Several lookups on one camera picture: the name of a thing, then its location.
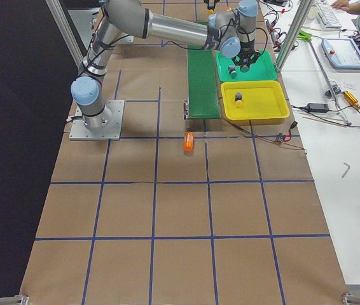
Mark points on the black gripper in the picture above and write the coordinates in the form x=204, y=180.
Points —
x=211, y=6
x=245, y=51

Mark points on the green push button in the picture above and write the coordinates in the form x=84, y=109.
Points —
x=244, y=68
x=232, y=71

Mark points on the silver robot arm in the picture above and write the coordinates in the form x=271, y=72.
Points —
x=230, y=32

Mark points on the green plastic tray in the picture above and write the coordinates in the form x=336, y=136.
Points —
x=262, y=69

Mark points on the yellow plastic tray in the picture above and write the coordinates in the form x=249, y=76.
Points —
x=264, y=102

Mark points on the green conveyor belt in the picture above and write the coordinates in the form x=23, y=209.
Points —
x=202, y=102

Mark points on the black power adapter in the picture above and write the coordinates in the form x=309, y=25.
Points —
x=317, y=108

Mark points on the small circuit board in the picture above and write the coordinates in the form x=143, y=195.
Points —
x=280, y=138

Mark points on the white keyboard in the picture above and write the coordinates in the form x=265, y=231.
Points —
x=326, y=16

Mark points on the silver hex key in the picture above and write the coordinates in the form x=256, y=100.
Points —
x=347, y=168

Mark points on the aluminium frame post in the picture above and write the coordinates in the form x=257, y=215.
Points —
x=298, y=20

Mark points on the green handled reacher tool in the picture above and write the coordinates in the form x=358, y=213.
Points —
x=308, y=37

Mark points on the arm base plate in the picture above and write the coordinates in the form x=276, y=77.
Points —
x=105, y=126

